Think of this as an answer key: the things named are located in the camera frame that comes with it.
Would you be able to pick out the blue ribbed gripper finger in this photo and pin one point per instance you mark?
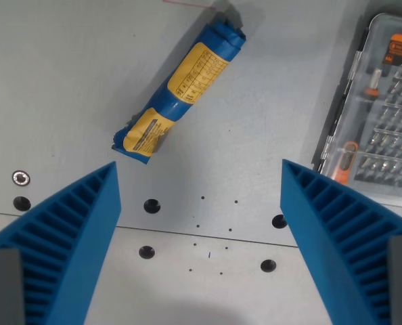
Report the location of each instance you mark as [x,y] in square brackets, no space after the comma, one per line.
[69,237]
[333,237]

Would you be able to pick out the blue and yellow rolled bag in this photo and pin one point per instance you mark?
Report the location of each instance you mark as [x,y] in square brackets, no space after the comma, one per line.
[180,91]

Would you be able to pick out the silver screw in table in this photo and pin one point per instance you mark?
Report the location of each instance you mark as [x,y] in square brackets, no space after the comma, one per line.
[21,178]

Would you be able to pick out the clear screwdriver bit set case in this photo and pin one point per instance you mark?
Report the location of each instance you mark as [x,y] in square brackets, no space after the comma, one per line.
[373,105]

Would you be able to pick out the silver bit extension with orange collar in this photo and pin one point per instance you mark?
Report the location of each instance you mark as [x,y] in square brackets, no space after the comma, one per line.
[373,84]

